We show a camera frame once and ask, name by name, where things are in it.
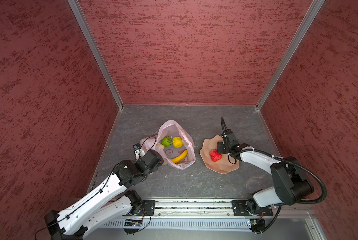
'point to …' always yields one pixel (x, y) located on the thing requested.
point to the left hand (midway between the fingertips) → (150, 166)
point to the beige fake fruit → (160, 145)
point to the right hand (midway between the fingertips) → (220, 149)
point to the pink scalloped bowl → (224, 165)
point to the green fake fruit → (166, 141)
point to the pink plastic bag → (171, 129)
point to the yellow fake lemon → (177, 142)
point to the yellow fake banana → (180, 157)
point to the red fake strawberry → (215, 156)
